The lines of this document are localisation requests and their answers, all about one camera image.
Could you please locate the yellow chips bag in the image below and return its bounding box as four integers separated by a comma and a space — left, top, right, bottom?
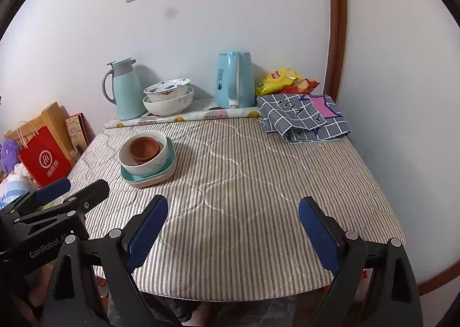
255, 68, 302, 97

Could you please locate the light blue thermos jug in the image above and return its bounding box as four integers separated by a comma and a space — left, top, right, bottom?
102, 57, 147, 121

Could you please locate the small terracotta bowl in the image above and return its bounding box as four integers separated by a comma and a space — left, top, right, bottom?
129, 136, 161, 165

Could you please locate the striped quilted table cover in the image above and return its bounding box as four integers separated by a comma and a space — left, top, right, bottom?
66, 117, 407, 301

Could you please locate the light blue electric kettle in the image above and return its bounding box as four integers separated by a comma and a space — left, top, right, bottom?
215, 50, 256, 109

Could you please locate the white bowl grey swirl pattern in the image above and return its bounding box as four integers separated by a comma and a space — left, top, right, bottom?
143, 87, 195, 116

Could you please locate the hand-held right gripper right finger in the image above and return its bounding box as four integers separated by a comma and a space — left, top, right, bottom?
298, 196, 425, 327

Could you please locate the red framed box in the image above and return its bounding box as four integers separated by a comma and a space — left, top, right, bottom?
65, 112, 90, 159

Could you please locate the teal plate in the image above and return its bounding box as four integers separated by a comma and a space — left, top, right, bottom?
120, 135, 177, 184

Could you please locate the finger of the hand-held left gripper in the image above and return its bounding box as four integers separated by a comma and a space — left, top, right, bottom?
11, 179, 110, 231
0, 177, 72, 220

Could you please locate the red chips bag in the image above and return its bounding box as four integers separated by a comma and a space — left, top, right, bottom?
278, 78, 320, 95

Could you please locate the white and blue plush toy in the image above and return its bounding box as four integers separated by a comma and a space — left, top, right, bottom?
0, 163, 33, 209

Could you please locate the grey checked folded cloth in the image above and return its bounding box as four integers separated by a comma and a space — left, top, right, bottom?
257, 93, 352, 144

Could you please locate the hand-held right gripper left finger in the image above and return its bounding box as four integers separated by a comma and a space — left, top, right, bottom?
38, 195, 184, 327

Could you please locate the red paper bag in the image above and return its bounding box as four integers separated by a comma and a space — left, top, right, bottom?
17, 120, 72, 187

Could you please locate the purple plush toy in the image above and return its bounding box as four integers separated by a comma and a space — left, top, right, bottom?
0, 138, 23, 173

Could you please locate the fruit print table cloth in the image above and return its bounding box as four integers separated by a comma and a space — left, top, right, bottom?
104, 97, 261, 130

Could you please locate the white bowl teal pattern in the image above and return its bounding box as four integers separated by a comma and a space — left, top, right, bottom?
118, 130, 169, 177

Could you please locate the white bowl fish print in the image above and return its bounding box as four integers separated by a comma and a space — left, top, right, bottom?
144, 78, 191, 103

